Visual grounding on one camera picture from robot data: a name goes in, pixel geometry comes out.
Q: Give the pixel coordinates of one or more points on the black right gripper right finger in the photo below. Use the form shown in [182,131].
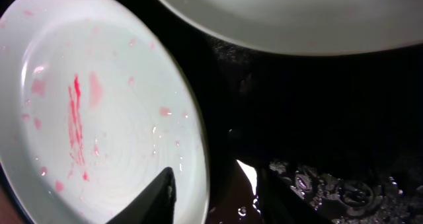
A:
[279,204]

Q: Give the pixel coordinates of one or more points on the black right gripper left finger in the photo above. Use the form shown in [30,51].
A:
[154,205]

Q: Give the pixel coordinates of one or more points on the light blue plate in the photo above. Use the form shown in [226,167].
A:
[93,108]
[306,27]

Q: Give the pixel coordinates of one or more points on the black round tray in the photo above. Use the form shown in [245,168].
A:
[354,117]

